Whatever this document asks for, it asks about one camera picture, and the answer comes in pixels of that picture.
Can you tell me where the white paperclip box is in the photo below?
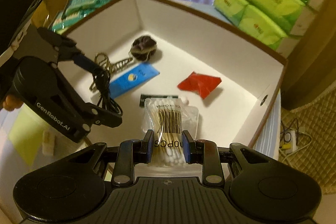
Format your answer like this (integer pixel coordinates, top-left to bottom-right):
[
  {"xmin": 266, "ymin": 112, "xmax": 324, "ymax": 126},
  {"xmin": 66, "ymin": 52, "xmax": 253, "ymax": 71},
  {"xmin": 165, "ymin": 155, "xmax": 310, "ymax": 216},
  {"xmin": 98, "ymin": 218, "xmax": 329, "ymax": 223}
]
[{"xmin": 42, "ymin": 131, "xmax": 55, "ymax": 156}]

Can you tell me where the leopard pattern lanyard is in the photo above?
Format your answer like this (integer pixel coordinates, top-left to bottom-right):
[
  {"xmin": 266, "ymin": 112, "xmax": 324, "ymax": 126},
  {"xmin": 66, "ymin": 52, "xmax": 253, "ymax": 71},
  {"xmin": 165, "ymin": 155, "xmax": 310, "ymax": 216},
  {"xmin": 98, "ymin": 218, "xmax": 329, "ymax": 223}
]
[{"xmin": 89, "ymin": 52, "xmax": 134, "ymax": 92}]

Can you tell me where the upper green wet wipes pack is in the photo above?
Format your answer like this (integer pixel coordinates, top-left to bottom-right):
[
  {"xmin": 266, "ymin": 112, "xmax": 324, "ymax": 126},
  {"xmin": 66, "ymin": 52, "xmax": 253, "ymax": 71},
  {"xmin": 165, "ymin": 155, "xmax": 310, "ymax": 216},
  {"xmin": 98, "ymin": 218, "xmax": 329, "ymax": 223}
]
[{"xmin": 64, "ymin": 0, "xmax": 112, "ymax": 16}]

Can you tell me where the brown cardboard box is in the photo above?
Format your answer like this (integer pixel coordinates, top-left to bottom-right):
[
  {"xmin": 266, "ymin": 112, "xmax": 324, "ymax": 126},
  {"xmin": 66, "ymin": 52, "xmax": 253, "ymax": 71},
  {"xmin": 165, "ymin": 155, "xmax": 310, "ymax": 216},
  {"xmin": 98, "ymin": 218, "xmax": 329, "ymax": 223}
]
[{"xmin": 65, "ymin": 0, "xmax": 286, "ymax": 147}]

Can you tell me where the cotton swab bag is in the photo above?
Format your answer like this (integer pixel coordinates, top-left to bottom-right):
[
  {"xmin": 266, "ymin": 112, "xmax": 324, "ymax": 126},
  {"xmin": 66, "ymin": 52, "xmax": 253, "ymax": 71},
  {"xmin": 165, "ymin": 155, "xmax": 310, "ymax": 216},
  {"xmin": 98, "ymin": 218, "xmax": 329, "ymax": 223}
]
[{"xmin": 144, "ymin": 98, "xmax": 186, "ymax": 168}]

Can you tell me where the person's left hand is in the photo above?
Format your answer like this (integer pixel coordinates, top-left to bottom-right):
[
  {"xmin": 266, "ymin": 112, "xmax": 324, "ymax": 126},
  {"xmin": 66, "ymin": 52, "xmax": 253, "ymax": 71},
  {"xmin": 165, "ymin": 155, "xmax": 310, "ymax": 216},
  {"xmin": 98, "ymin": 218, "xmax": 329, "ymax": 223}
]
[{"xmin": 2, "ymin": 94, "xmax": 23, "ymax": 111}]

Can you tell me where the red snack packet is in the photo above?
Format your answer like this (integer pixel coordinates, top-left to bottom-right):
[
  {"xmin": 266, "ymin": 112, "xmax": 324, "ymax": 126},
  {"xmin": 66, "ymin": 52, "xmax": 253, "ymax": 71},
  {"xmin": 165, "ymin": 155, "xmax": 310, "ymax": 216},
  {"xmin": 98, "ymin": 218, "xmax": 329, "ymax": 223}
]
[{"xmin": 177, "ymin": 72, "xmax": 222, "ymax": 100}]

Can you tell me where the wooden door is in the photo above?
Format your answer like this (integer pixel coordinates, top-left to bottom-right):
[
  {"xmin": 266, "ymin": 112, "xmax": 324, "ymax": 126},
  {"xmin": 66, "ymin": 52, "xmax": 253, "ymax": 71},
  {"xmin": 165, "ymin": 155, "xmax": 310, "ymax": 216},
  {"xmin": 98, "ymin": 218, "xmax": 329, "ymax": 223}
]
[{"xmin": 281, "ymin": 0, "xmax": 335, "ymax": 110}]

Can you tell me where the white power strip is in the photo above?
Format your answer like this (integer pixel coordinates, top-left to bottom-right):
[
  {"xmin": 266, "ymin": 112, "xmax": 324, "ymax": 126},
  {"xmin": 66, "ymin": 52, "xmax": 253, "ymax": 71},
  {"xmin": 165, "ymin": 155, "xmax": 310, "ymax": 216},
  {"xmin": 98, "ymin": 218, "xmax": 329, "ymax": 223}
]
[{"xmin": 280, "ymin": 130, "xmax": 298, "ymax": 155}]

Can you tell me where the black cable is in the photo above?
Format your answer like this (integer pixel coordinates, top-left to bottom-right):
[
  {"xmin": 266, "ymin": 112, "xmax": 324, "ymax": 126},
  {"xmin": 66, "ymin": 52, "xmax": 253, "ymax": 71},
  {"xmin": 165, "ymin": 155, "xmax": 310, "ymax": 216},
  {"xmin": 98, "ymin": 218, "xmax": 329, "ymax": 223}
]
[{"xmin": 92, "ymin": 67, "xmax": 124, "ymax": 117}]

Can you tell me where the lower green wet wipes pack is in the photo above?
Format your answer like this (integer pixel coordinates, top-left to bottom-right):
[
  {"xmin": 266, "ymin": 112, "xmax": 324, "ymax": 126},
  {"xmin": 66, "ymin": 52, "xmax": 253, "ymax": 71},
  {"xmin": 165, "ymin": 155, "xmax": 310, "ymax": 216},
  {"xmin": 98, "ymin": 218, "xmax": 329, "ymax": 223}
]
[{"xmin": 51, "ymin": 10, "xmax": 88, "ymax": 34}]

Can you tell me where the dark scrunchie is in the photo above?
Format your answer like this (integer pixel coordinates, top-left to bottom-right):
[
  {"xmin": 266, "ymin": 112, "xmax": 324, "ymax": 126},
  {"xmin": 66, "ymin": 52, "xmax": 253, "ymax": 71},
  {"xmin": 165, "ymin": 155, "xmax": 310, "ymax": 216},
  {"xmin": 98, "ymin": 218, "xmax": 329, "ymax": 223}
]
[{"xmin": 130, "ymin": 35, "xmax": 157, "ymax": 62}]

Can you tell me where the green wet wipes pack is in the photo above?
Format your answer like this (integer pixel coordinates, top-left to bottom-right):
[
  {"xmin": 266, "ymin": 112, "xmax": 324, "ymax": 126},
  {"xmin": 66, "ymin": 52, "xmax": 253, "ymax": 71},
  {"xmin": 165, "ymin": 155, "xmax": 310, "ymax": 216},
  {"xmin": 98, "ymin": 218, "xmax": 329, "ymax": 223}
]
[
  {"xmin": 64, "ymin": 0, "xmax": 112, "ymax": 16},
  {"xmin": 51, "ymin": 10, "xmax": 88, "ymax": 34}
]

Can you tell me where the quilted chair back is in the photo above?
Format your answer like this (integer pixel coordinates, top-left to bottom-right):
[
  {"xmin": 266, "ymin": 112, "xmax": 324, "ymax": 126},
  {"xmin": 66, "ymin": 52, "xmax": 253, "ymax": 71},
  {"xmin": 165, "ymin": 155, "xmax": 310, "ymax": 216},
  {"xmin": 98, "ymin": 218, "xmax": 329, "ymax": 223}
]
[{"xmin": 279, "ymin": 88, "xmax": 335, "ymax": 194}]

